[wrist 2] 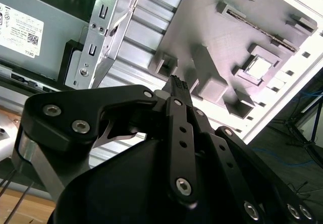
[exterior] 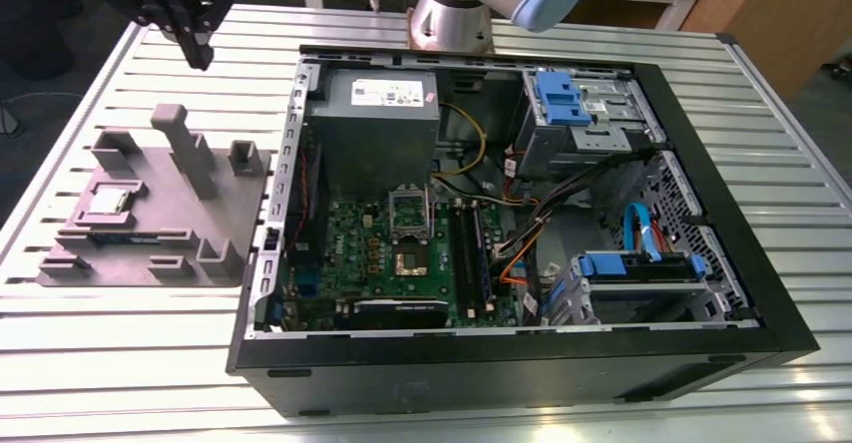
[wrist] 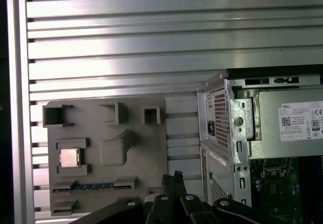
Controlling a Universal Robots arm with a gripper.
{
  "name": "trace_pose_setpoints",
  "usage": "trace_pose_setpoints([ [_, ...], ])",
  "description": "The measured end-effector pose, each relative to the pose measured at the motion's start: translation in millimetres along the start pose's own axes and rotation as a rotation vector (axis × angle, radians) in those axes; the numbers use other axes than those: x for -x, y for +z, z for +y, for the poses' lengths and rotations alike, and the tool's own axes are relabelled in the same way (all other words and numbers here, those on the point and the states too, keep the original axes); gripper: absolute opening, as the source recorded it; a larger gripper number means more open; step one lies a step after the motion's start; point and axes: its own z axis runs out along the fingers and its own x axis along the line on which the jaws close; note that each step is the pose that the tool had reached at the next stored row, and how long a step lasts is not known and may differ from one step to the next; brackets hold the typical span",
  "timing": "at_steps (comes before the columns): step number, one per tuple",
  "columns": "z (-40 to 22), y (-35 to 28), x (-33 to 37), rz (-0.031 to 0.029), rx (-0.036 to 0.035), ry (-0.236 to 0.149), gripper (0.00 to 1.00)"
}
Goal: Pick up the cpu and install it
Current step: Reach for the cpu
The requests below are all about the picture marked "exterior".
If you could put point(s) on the silver drive cage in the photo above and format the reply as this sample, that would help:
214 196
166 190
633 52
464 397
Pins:
598 141

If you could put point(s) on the black PC case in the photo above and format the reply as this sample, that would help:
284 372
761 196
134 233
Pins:
465 378

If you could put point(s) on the metal locking lever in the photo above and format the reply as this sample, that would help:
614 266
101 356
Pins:
433 226

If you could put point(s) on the hard disk in blue carrier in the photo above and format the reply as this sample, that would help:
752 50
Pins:
601 266

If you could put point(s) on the black RAM slot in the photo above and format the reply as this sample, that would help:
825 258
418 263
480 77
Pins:
458 258

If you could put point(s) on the silver power supply unit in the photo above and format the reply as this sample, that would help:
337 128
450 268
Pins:
372 153

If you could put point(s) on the brown wooden cabinet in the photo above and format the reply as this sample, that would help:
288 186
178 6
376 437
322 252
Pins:
785 24

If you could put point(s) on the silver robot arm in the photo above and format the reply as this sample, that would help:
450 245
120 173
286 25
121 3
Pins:
445 19

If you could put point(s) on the blue expansion slot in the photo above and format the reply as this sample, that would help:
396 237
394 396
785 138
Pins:
306 283

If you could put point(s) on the blue plastic drive bracket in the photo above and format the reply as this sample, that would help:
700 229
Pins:
562 99

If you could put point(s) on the grey parts rack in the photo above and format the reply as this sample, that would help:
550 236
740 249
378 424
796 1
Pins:
160 203

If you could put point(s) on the black office chair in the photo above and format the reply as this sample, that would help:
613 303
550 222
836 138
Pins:
33 49

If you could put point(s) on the black graphics card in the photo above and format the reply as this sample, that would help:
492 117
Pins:
398 314

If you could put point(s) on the black case fan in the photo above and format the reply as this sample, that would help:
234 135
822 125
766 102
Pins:
309 236

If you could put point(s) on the silver disk bay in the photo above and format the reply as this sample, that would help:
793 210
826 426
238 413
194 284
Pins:
654 287

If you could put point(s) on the blue RAM stick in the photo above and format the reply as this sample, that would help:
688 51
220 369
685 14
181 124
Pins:
484 263
126 238

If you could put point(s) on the CPU socket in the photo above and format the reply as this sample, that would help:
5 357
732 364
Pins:
412 263

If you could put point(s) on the silver CPU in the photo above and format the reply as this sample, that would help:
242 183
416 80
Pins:
109 202

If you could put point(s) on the green motherboard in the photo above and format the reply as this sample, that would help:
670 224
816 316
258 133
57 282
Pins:
352 268

